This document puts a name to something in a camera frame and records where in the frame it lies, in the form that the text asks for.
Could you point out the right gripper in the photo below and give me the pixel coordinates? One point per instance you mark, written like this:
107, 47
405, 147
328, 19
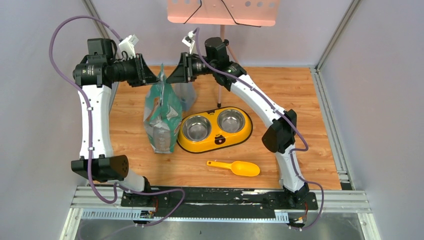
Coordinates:
184, 72

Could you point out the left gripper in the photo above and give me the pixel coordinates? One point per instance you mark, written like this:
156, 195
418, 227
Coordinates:
139, 69

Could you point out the green pet food bag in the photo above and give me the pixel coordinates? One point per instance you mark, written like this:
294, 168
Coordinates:
162, 115

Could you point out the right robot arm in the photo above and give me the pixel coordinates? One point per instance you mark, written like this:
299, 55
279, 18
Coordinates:
281, 124

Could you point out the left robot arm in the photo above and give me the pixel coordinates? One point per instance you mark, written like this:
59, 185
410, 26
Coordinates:
105, 64

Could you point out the yellow double pet bowl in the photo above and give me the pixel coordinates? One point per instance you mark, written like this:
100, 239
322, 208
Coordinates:
214, 129

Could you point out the blue wrapped package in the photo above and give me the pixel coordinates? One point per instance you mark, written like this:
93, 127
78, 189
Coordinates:
186, 94

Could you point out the pink music stand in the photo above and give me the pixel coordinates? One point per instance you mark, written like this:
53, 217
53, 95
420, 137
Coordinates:
251, 13

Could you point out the yellow plastic scoop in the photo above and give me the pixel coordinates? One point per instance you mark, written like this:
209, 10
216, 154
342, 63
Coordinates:
239, 168

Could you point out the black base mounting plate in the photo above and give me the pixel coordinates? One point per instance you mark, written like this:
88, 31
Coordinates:
238, 202

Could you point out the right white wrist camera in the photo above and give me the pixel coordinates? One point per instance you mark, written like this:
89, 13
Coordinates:
189, 41

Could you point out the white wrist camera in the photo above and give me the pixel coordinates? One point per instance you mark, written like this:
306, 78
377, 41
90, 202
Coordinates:
189, 41
128, 45

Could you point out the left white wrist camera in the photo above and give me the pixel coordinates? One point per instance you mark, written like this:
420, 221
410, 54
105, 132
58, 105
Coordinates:
128, 45

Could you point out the slotted cable duct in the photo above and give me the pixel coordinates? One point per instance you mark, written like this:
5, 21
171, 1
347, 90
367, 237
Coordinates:
277, 217

